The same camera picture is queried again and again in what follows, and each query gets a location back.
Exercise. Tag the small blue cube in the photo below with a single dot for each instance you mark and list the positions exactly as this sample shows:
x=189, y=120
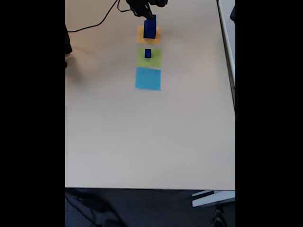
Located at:
x=148, y=54

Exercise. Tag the orange paper square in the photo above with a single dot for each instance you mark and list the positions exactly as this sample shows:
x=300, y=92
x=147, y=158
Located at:
x=140, y=39

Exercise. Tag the green paper square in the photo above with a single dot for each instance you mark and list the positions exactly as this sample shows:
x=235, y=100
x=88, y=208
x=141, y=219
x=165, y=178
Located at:
x=156, y=61

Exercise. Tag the light blue paper square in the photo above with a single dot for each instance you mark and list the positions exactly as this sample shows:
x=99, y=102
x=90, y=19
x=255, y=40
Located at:
x=148, y=79

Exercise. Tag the medium blue cube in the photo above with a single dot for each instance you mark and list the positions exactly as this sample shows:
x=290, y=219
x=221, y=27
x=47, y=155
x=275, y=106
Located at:
x=154, y=18

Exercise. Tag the large blue cube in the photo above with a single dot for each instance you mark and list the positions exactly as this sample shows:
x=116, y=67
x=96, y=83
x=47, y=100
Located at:
x=149, y=29

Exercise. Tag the white neighbouring desk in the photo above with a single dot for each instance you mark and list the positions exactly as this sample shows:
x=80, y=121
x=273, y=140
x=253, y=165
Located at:
x=228, y=35

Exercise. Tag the dark blue object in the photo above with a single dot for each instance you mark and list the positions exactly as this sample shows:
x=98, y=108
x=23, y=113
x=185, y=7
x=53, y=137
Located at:
x=233, y=13

